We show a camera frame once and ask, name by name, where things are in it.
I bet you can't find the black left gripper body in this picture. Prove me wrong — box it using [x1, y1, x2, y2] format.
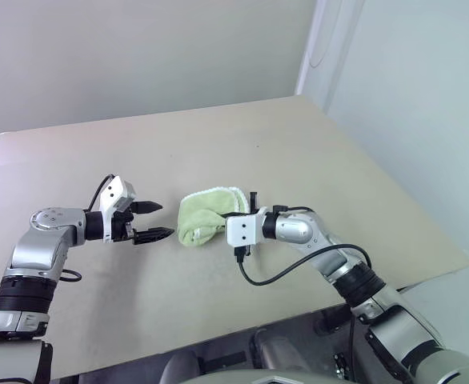
[112, 206, 136, 244]

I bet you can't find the light green towel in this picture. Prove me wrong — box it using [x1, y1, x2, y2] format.
[177, 186, 252, 248]

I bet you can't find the grey robot torso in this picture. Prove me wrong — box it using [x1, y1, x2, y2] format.
[178, 367, 339, 384]

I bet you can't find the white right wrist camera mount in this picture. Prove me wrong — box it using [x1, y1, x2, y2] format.
[225, 206, 268, 246]

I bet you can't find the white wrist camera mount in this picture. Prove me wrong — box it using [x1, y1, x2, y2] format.
[225, 206, 268, 246]
[98, 175, 136, 244]

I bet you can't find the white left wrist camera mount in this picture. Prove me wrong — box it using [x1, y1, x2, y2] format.
[98, 175, 136, 244]

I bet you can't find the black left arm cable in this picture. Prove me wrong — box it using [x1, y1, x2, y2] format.
[60, 173, 118, 283]

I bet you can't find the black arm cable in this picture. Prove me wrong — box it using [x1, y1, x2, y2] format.
[233, 204, 374, 287]
[60, 173, 118, 283]

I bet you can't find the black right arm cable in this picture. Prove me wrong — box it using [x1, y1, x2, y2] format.
[233, 204, 374, 287]

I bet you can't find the black table frame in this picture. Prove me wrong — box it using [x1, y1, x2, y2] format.
[313, 304, 355, 336]

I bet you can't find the thin black hanging cable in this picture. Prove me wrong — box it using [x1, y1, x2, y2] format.
[348, 310, 358, 384]

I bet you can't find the small black bracket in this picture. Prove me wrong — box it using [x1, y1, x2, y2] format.
[332, 350, 348, 378]

